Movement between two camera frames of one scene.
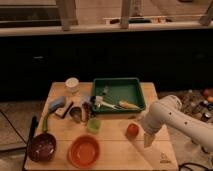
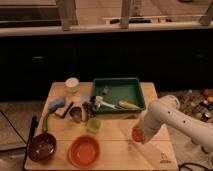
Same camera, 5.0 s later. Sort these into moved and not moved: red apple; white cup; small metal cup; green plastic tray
Moved: red apple
Not moved: small metal cup; white cup; green plastic tray
